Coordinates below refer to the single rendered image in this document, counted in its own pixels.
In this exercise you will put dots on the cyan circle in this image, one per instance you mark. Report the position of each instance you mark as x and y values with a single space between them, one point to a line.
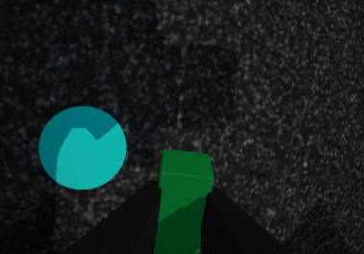
82 148

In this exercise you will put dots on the green rectangular post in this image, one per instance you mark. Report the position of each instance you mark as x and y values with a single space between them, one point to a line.
185 179

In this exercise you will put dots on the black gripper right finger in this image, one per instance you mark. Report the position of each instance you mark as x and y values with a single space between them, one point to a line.
226 229

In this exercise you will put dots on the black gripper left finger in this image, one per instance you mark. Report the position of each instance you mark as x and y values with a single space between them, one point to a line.
129 229

